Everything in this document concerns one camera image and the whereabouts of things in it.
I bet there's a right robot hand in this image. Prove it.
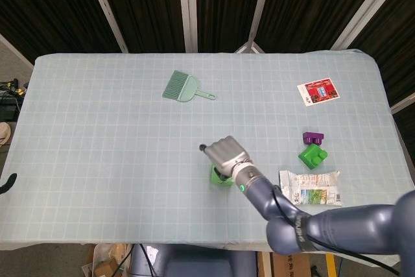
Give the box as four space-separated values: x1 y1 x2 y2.
198 135 254 177

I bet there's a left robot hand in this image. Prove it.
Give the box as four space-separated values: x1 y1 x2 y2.
0 174 18 196

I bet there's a green numbered foam die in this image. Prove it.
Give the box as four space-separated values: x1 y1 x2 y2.
209 163 235 187

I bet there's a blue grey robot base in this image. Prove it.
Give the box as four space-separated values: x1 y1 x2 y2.
130 243 257 277

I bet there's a light blue grid tablecloth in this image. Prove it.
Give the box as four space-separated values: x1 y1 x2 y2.
0 50 415 252

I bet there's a beige straw hat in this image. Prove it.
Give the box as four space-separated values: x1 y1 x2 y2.
0 121 12 147

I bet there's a mint green hand brush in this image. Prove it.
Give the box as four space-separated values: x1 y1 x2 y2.
161 70 218 104

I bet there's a purple toy building block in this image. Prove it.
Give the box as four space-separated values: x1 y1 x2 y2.
302 131 326 147

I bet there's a green toy building block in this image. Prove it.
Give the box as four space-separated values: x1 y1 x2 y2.
298 143 330 171

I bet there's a crumpled silver snack packet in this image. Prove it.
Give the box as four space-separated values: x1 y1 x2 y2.
278 169 344 207

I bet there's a red printed card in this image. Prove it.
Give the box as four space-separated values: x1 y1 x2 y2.
296 78 342 108

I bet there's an open cardboard box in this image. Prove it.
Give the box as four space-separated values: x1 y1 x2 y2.
80 243 132 277

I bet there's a brown cardboard box with print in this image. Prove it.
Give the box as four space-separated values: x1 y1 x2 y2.
270 252 313 277

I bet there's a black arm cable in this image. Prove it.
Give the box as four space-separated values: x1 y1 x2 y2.
270 184 401 276

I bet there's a black equipment with cables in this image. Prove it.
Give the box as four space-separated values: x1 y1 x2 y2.
0 78 26 122

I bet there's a black lettered strap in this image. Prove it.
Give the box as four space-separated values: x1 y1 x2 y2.
292 213 317 254

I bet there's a white partition frame post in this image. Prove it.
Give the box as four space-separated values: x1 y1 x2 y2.
233 0 276 54
177 0 199 53
82 0 129 53
390 92 415 114
330 0 405 51

